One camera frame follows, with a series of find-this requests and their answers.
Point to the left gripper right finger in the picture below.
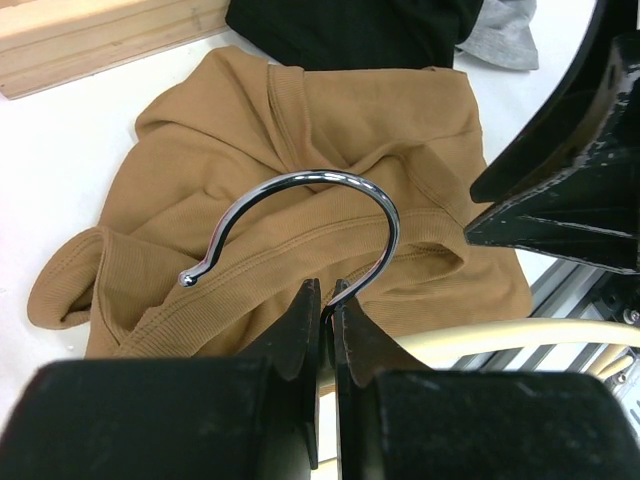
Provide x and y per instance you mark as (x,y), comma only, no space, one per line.
(399,419)

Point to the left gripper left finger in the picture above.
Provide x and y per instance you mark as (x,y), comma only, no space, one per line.
(249,416)

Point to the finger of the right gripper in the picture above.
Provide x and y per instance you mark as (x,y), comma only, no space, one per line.
(582,202)

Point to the cream hanger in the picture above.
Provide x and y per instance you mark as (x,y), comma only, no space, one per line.
(618,339)

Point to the tan tank top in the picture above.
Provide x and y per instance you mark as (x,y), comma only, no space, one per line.
(238,121)

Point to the grey tank top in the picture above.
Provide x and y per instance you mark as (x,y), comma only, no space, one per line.
(502,35)

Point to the black tank top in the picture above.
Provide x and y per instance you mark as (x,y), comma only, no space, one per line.
(325,35)

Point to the wooden clothes rack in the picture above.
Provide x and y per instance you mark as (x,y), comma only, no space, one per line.
(48,43)

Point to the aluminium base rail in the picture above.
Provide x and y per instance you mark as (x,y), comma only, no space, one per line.
(566,290)

